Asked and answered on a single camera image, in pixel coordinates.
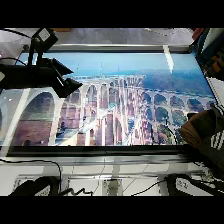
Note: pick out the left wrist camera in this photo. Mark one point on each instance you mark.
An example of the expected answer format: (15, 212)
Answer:
(45, 38)

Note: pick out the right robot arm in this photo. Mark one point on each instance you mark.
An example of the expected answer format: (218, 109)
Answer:
(196, 186)

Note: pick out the silver frame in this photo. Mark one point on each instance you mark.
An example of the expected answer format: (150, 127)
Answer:
(113, 186)

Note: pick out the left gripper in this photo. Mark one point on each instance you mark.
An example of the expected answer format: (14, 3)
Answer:
(30, 76)

